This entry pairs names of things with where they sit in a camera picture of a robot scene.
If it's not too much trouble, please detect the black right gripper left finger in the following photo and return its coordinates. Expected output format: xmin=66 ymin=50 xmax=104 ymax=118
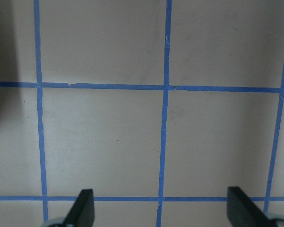
xmin=62 ymin=189 xmax=95 ymax=227

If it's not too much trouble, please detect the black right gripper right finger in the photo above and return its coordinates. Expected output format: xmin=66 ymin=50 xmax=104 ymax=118
xmin=227 ymin=186 xmax=274 ymax=227

